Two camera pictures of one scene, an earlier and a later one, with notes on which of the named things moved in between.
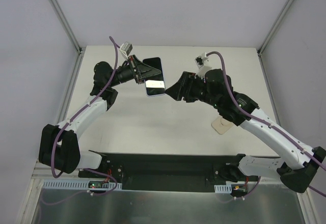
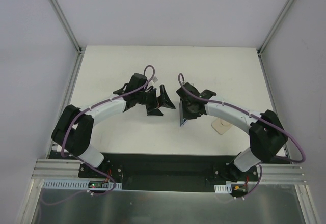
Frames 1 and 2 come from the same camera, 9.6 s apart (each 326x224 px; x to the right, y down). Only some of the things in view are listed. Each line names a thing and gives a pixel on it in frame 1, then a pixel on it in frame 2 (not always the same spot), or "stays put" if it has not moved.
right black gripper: x=188 y=87 to x=183 y=113
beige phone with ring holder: x=221 y=126 stays put
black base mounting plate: x=174 y=172 stays put
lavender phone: x=155 y=85 to x=182 y=120
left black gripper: x=137 y=70 to x=154 y=102
